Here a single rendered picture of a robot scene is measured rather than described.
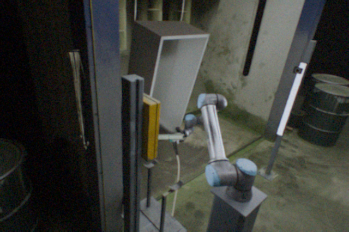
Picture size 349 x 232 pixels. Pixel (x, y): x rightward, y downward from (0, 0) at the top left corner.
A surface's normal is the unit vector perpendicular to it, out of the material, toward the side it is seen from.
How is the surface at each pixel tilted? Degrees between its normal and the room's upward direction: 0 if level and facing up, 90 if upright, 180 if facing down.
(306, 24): 90
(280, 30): 90
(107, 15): 90
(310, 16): 90
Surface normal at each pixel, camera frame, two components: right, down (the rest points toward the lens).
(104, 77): 0.67, 0.39
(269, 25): -0.73, 0.25
